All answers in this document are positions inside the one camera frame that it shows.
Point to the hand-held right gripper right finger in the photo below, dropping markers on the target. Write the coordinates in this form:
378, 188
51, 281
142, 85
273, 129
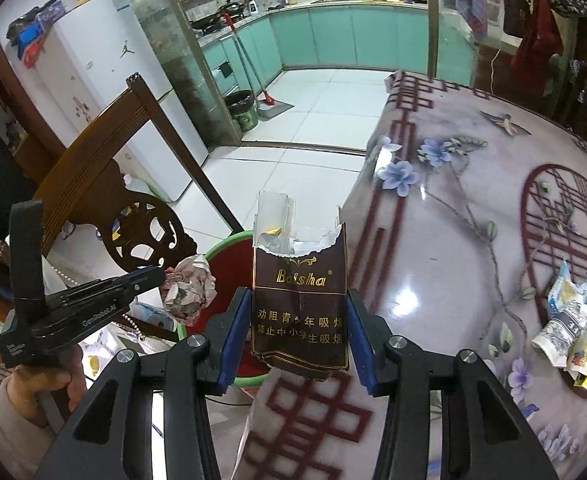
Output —
359, 342

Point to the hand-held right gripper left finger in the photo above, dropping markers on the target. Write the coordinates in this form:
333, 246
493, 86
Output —
236, 332

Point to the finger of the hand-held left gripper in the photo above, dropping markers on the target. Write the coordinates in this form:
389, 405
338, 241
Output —
113, 287

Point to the green bin with red liner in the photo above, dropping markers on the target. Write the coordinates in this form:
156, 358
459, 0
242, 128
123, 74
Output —
226, 275

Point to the printed paper ball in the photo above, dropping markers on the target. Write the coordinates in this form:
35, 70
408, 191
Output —
188, 287

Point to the brown cigarette pack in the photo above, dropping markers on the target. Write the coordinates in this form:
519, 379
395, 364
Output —
298, 310

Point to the person's left forearm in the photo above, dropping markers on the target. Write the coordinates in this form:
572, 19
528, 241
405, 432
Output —
8, 425

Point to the black trash bin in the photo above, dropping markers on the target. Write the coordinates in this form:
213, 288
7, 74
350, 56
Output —
242, 112

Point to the person's left hand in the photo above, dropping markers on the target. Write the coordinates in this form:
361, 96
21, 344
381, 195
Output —
48, 377

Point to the carved dark wooden chair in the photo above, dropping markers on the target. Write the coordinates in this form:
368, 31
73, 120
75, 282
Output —
103, 160

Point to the floral printed tablecloth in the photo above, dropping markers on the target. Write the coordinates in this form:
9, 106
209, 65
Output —
448, 235

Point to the white refrigerator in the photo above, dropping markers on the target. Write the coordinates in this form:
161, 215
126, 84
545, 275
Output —
103, 90

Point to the blue white snack packet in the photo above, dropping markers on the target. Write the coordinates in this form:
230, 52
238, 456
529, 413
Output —
563, 332

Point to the pale snack packet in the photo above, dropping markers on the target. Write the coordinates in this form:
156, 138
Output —
566, 285

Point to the pile of clothes and bags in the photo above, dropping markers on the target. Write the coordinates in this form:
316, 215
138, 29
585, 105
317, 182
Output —
33, 30

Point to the black frying pan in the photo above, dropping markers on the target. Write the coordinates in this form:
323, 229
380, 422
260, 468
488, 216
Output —
204, 22

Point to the black wok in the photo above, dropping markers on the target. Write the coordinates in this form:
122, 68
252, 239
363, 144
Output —
231, 9

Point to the teal kitchen cabinets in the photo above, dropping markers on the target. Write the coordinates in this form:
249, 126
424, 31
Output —
348, 37

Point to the red hanging garment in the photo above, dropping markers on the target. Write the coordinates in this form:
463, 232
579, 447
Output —
538, 40

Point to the black hanging bag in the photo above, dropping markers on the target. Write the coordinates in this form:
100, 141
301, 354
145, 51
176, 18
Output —
517, 15

